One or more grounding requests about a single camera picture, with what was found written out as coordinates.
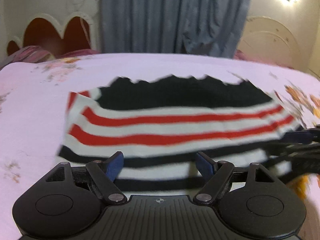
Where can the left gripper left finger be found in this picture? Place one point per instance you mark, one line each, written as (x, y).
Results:
(89, 184)

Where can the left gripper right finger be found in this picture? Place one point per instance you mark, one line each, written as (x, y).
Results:
(219, 177)

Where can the red black white striped sweater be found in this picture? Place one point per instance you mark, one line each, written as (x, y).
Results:
(160, 127)

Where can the pink floral bed sheet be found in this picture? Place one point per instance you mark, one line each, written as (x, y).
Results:
(34, 101)

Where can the purple pink pillow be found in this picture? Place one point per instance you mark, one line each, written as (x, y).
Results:
(36, 54)

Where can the red heart shaped headboard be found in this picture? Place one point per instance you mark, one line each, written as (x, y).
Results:
(58, 39)

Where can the blue grey curtain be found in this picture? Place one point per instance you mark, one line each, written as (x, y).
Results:
(199, 27)

